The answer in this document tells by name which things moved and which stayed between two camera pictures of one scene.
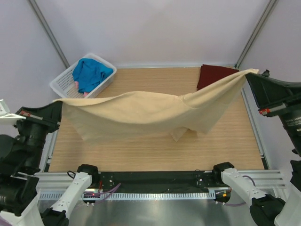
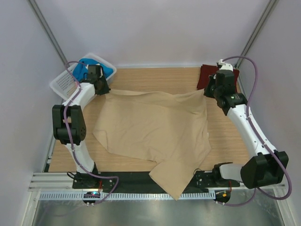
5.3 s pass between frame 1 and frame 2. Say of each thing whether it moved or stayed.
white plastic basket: stayed
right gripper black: moved
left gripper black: moved
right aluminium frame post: stayed
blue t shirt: stayed
